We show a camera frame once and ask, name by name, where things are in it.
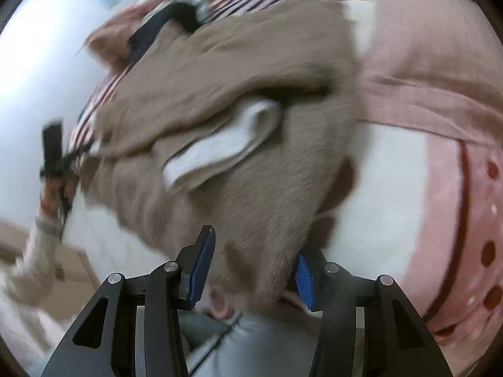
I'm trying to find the navy dark cloth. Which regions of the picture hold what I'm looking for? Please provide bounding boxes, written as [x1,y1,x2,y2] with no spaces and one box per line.
[128,2,201,63]

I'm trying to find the white sock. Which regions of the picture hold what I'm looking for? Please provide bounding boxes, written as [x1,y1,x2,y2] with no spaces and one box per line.
[163,100,281,189]

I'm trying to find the white bedsheet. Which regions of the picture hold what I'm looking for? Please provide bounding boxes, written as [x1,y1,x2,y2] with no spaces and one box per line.
[0,0,433,303]

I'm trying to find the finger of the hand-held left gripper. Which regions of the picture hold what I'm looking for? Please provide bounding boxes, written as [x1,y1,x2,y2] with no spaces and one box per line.
[41,123,64,174]

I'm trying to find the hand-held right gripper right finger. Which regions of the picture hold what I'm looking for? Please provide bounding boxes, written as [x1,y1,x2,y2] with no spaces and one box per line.
[295,249,452,377]

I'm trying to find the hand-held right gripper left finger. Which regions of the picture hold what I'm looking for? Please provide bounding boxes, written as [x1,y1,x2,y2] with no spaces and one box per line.
[41,226,216,377]

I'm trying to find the pink dotted blanket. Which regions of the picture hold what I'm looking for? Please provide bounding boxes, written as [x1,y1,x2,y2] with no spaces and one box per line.
[314,0,503,348]

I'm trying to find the person's left forearm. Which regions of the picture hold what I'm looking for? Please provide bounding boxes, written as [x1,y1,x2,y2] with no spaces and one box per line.
[0,212,68,309]

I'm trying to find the person's grey pants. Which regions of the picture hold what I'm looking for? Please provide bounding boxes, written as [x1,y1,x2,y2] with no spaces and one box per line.
[179,308,329,377]

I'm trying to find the pink floral cloth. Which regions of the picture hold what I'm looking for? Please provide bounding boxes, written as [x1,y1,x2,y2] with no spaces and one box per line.
[84,0,268,73]

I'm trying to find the taupe knit garment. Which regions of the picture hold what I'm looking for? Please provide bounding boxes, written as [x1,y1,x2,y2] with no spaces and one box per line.
[80,0,364,315]

